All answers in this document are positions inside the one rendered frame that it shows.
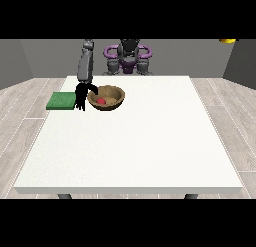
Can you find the brown wooden bowl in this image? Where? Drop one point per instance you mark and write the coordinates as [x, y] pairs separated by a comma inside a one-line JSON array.
[[115, 97]]

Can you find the green square pad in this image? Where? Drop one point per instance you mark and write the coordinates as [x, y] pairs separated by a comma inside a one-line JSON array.
[[61, 101]]

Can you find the yellow cup with melon print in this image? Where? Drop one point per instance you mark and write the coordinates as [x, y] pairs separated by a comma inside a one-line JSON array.
[[228, 40]]

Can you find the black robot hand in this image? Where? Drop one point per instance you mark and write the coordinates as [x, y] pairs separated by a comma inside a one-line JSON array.
[[81, 92]]

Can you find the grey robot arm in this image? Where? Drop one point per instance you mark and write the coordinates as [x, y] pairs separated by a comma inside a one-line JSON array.
[[85, 66]]

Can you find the grey robot trunk purple rings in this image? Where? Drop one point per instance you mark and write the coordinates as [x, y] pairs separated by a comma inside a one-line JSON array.
[[127, 61]]

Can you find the dark table leg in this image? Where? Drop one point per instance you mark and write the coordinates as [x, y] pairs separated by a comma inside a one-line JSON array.
[[191, 196], [64, 196]]

